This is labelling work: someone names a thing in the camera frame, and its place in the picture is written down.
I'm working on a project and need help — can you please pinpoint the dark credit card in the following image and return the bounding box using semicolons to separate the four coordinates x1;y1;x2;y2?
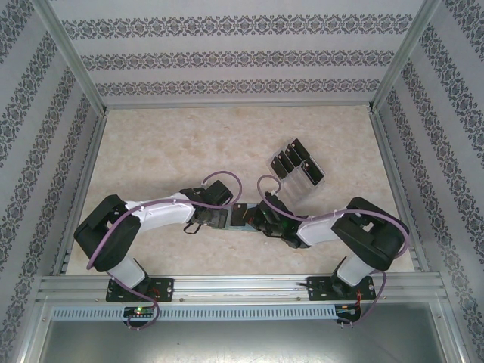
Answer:
270;155;290;179
231;203;250;228
278;150;296;171
302;157;327;188
284;144;304;166
293;138;312;160

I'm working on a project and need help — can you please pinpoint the clear acrylic card stand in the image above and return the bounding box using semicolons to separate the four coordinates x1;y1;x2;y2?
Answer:
265;137;327;206

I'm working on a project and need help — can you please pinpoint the circuit board with green light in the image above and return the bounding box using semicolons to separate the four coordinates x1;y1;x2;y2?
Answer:
122;306;157;319

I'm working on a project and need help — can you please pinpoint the grey metal shelf panel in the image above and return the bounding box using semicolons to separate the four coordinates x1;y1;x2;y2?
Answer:
21;319;467;363

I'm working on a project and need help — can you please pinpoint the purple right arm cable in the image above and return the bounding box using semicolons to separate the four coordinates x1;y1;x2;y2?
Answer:
256;174;413;328

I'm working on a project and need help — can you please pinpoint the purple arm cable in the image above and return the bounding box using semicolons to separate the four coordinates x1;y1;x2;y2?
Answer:
85;170;244;331
256;174;413;328

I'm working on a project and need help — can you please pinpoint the aluminium mounting rail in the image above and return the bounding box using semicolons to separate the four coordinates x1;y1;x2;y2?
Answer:
36;272;450;304

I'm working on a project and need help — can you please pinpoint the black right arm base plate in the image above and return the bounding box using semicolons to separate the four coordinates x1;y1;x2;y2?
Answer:
306;275;376;303

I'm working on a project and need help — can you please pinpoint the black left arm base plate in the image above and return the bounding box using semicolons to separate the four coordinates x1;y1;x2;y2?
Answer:
106;278;175;304

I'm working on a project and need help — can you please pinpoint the slotted grey cable duct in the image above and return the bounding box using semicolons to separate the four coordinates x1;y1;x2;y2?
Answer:
50;305;338;321

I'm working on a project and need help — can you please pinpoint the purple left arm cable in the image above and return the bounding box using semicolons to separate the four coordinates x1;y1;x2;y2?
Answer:
85;170;244;331

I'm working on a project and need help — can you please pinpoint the small circuit board with wires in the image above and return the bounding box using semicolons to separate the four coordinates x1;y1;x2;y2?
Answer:
336;302;363;323

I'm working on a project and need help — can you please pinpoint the aluminium back rail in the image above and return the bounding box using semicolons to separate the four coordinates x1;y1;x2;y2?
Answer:
103;101;374;111

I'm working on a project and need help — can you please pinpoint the aluminium side rail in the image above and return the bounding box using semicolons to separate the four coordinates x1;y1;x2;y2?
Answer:
51;112;110;276
369;110;431;272

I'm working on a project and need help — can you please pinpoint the aluminium frame post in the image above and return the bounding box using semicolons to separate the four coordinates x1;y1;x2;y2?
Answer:
31;0;110;115
368;0;442;113

